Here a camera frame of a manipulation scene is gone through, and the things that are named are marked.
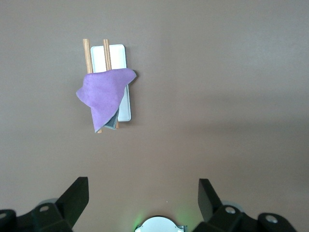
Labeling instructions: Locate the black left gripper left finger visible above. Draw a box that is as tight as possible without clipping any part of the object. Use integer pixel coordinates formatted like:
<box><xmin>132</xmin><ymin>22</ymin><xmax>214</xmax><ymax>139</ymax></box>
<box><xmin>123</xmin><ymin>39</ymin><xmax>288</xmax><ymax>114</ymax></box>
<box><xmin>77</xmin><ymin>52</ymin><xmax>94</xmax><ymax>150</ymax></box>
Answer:
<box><xmin>16</xmin><ymin>176</ymin><xmax>90</xmax><ymax>232</ymax></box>

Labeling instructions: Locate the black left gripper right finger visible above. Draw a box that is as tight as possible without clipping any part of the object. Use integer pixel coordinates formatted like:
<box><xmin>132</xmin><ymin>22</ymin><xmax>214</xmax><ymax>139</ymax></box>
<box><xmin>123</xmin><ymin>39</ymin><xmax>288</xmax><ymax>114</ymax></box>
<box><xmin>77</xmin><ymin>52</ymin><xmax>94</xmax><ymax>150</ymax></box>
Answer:
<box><xmin>192</xmin><ymin>178</ymin><xmax>260</xmax><ymax>232</ymax></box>

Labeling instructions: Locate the brown table cover mat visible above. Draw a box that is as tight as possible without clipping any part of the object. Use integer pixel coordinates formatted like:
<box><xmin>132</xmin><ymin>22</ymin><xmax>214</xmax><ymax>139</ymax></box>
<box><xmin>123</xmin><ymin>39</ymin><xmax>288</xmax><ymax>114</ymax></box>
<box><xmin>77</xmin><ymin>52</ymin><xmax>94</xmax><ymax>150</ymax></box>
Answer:
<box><xmin>0</xmin><ymin>0</ymin><xmax>309</xmax><ymax>232</ymax></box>

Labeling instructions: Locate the white rack with wooden bars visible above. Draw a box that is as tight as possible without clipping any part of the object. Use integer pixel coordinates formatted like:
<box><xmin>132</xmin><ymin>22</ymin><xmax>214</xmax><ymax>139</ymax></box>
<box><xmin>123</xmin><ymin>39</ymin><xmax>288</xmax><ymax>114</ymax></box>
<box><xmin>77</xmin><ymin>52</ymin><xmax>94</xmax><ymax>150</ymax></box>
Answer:
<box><xmin>82</xmin><ymin>38</ymin><xmax>133</xmax><ymax>135</ymax></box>

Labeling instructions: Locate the purple towel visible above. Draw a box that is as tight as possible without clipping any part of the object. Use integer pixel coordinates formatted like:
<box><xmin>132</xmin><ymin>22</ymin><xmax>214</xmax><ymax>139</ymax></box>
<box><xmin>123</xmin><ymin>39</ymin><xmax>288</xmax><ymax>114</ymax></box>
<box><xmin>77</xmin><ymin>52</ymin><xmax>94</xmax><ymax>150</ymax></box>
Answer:
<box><xmin>76</xmin><ymin>68</ymin><xmax>137</xmax><ymax>134</ymax></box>

